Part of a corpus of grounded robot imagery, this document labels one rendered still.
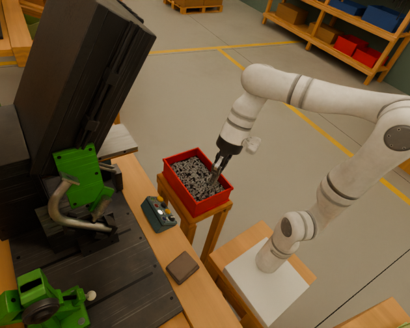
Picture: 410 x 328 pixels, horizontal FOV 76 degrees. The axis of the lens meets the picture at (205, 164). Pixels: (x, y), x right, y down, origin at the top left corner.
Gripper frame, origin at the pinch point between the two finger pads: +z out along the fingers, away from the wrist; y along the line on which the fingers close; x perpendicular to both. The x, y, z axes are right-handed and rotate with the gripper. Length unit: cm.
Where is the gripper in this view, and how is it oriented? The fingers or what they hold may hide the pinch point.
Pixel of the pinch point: (214, 177)
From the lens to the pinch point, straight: 79.4
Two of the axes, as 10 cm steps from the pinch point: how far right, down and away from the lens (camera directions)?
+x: 8.7, 4.7, -1.6
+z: -3.4, 8.0, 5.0
